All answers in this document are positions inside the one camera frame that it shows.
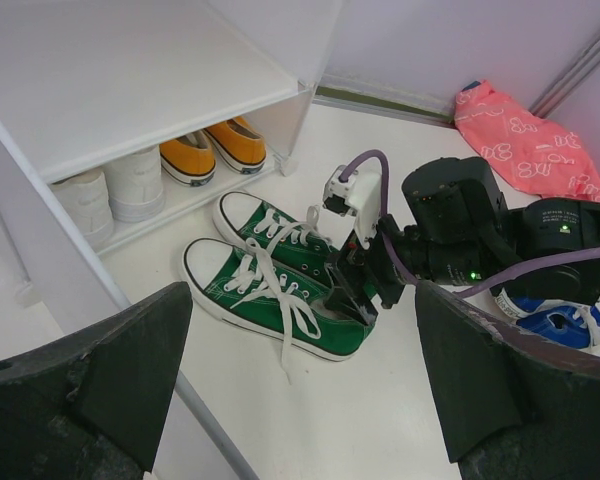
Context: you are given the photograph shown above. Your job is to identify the blue canvas sneaker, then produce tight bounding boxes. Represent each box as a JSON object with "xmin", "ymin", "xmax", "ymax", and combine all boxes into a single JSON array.
[
  {"xmin": 514, "ymin": 298, "xmax": 600, "ymax": 350},
  {"xmin": 494, "ymin": 288, "xmax": 544, "ymax": 320}
]

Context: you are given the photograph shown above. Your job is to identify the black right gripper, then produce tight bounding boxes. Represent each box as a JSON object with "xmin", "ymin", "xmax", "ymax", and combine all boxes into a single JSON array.
[{"xmin": 324, "ymin": 214, "xmax": 420, "ymax": 325}]

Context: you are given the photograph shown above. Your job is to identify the white plastic shoe cabinet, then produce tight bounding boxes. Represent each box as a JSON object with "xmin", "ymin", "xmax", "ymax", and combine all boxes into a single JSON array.
[{"xmin": 0, "ymin": 1, "xmax": 344, "ymax": 334}]

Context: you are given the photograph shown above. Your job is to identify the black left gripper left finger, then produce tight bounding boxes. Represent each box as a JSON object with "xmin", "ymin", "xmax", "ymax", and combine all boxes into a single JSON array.
[{"xmin": 0, "ymin": 282, "xmax": 193, "ymax": 479}]

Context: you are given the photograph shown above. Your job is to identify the pink patterned plastic bag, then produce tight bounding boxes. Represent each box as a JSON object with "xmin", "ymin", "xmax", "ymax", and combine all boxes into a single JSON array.
[{"xmin": 454, "ymin": 80, "xmax": 600, "ymax": 202}]

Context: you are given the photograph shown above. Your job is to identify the white sneaker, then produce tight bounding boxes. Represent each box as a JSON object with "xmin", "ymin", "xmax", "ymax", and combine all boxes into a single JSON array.
[
  {"xmin": 50, "ymin": 167, "xmax": 114, "ymax": 249},
  {"xmin": 103, "ymin": 146, "xmax": 165, "ymax": 223}
]

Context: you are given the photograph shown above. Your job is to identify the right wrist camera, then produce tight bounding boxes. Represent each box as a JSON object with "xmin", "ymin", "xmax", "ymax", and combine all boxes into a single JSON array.
[{"xmin": 323, "ymin": 165, "xmax": 381, "ymax": 250}]

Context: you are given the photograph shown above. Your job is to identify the orange canvas sneaker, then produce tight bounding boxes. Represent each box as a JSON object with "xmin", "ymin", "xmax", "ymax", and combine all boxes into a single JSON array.
[
  {"xmin": 159, "ymin": 130, "xmax": 216, "ymax": 187},
  {"xmin": 205, "ymin": 116, "xmax": 267, "ymax": 175}
]

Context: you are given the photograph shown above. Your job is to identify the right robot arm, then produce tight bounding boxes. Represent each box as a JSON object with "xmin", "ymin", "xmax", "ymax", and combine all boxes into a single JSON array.
[{"xmin": 323, "ymin": 150, "xmax": 600, "ymax": 325}]

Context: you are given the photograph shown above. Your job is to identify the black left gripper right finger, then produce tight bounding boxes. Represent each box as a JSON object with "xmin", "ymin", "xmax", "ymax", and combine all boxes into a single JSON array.
[{"xmin": 415, "ymin": 281, "xmax": 600, "ymax": 479}]

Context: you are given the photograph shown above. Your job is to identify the green canvas sneaker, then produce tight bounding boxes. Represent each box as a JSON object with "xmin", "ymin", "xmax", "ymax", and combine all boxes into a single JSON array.
[
  {"xmin": 181, "ymin": 238, "xmax": 373, "ymax": 362},
  {"xmin": 213, "ymin": 191, "xmax": 337, "ymax": 286}
]

